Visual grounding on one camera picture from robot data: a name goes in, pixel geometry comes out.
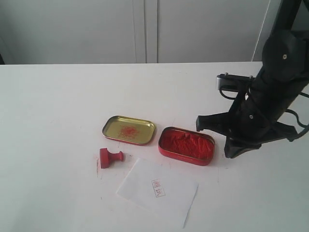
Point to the white cabinet doors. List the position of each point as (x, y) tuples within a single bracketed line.
[(134, 31)]

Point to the white paper sheet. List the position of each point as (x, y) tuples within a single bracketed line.
[(160, 190)]

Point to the dark metal post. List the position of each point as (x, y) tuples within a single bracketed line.
[(286, 15)]

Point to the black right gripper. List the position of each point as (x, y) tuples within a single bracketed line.
[(251, 121)]

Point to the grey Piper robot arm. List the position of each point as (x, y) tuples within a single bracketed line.
[(285, 67)]

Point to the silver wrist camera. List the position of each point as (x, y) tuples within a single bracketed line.
[(231, 82)]

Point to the red ink pad tin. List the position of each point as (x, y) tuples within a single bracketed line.
[(187, 146)]

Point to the red rubber stamp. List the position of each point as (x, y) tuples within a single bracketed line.
[(106, 158)]

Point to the gold tin lid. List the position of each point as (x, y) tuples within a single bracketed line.
[(129, 130)]

